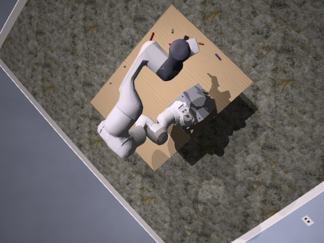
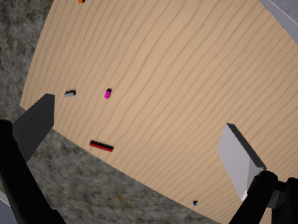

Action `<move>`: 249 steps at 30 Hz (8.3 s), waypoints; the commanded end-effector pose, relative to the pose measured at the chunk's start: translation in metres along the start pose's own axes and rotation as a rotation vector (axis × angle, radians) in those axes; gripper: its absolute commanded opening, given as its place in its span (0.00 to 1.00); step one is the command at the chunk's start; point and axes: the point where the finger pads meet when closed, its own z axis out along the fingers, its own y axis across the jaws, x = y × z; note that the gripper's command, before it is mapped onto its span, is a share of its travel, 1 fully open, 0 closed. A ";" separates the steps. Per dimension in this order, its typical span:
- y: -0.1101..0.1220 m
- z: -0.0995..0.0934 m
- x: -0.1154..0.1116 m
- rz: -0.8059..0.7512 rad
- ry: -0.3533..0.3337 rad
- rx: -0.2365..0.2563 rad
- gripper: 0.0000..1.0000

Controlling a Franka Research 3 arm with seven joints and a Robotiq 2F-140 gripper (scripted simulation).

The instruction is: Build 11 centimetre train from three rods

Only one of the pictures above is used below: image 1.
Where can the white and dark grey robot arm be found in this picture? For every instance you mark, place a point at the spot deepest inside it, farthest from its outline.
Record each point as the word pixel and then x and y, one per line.
pixel 127 112

